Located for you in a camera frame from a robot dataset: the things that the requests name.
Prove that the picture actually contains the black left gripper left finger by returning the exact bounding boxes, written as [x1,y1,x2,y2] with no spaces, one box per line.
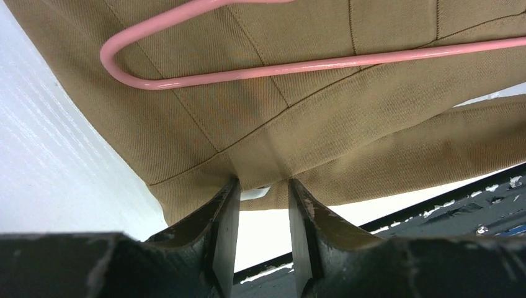
[1,179,241,297]

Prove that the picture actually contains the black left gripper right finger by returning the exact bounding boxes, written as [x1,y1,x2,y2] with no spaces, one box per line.
[288,179,525,297]

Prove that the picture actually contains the tan brown pleated skirt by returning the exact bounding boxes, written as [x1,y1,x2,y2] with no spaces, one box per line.
[6,1,525,224]

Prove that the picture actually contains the pink thin hanger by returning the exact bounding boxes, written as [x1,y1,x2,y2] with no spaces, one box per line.
[99,1,525,91]

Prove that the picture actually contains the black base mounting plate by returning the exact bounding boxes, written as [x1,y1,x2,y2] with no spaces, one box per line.
[232,164,525,297]

